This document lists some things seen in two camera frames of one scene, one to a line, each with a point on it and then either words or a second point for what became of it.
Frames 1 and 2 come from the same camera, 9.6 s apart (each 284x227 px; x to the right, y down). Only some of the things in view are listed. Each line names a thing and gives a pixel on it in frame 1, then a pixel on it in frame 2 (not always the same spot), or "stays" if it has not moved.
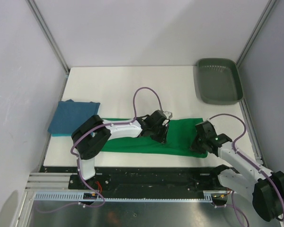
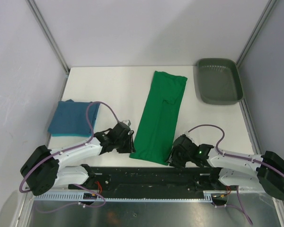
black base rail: [156, 179] stays
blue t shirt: [69, 115] stays
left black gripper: [162, 138] → [129, 147]
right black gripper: [193, 146] → [175, 162]
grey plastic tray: [218, 81] stays
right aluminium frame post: [262, 19] stays
